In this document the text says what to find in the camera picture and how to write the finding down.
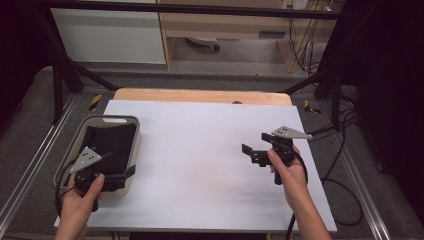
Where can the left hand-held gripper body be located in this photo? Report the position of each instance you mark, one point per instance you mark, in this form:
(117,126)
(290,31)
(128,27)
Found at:
(85,161)

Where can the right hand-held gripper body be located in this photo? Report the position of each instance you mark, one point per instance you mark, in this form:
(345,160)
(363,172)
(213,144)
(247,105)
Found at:
(283,148)

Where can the black garment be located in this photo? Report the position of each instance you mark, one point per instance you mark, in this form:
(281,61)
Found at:
(113,140)

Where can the beige plastic bin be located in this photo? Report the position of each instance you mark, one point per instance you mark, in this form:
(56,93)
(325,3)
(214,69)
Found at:
(136,150)

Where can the person's right hand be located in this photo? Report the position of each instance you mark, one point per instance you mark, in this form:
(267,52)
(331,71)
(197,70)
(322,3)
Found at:
(293,180)

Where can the person's left hand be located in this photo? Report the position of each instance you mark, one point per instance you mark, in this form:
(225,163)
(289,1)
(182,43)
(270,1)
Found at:
(76,206)

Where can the white table cover board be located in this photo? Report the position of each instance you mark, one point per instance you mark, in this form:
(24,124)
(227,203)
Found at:
(200,166)

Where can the black metal stand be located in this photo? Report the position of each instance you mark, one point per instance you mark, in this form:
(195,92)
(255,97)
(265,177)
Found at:
(58,93)
(336,100)

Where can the white office chair base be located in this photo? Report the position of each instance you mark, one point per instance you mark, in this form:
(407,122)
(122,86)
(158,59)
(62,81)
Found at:
(203,41)

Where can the white cabinet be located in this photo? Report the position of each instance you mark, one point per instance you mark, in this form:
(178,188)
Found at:
(106,36)

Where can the light wooden desk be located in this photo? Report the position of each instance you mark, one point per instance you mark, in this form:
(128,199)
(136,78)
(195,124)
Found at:
(216,28)

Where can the black curtain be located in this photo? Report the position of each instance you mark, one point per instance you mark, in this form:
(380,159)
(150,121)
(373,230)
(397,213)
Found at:
(20,50)
(390,83)

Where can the white power strip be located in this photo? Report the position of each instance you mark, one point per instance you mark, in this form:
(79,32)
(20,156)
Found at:
(295,4)

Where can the aluminium rail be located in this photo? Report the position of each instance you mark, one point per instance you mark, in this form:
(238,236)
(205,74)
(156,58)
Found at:
(33,165)
(366,200)

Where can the black horizontal frame bar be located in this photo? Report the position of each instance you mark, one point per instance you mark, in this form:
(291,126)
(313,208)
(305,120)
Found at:
(200,10)

